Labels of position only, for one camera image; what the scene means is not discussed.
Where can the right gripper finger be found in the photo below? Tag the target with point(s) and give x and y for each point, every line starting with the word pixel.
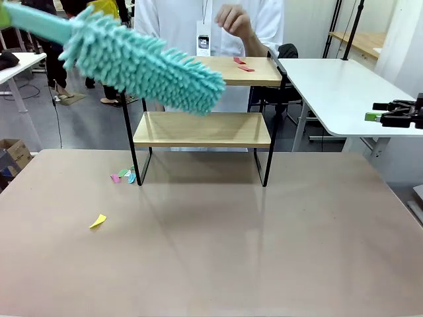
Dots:
pixel 401 105
pixel 396 119

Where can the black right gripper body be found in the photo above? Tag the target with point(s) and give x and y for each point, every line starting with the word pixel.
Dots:
pixel 419 112

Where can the teal microfiber duster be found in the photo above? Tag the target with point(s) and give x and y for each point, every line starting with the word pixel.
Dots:
pixel 132 66

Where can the person's left forearm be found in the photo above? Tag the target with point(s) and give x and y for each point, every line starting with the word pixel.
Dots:
pixel 259 46

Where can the two-tier wooden metal shelf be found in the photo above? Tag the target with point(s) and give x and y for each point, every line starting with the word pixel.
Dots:
pixel 205 132

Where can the person's left hand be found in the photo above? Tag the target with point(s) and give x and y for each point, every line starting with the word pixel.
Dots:
pixel 236 21

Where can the black cloth item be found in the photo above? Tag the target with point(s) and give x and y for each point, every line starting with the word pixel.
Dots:
pixel 8 60

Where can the small white desk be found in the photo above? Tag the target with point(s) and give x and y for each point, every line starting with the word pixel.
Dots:
pixel 20 64

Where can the person in dark clothes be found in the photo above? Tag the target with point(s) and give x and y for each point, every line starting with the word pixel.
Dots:
pixel 54 59

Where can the large white table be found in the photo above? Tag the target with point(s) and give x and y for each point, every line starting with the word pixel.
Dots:
pixel 330 92

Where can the wooden background table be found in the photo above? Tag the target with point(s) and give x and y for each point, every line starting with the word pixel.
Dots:
pixel 363 41

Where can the black pole stand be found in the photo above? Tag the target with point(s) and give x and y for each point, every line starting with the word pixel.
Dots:
pixel 353 29

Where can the beige floor mat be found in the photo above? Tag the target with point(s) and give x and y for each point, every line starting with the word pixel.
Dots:
pixel 70 98

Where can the black office chair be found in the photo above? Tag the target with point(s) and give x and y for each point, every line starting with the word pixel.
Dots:
pixel 291 51

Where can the person in yellow apron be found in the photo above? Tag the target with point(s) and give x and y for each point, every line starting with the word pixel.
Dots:
pixel 110 100

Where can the brown cardboard box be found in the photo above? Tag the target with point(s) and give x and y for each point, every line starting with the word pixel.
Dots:
pixel 20 153

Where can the person in white shirt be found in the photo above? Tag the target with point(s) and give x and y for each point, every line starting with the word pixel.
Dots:
pixel 178 23

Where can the small green paper scrap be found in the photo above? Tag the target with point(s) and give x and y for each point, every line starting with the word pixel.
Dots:
pixel 123 172

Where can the pink paper scrap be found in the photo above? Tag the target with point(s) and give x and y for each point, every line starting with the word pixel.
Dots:
pixel 115 178

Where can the white name badge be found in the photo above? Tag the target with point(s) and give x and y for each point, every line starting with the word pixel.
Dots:
pixel 203 39

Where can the white paper scrap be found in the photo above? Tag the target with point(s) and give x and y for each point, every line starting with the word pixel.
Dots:
pixel 128 173

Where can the yellow paper scrap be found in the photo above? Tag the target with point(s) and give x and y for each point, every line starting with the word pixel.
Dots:
pixel 98 220

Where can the black metal frame stand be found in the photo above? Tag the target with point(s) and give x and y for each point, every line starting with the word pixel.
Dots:
pixel 332 29

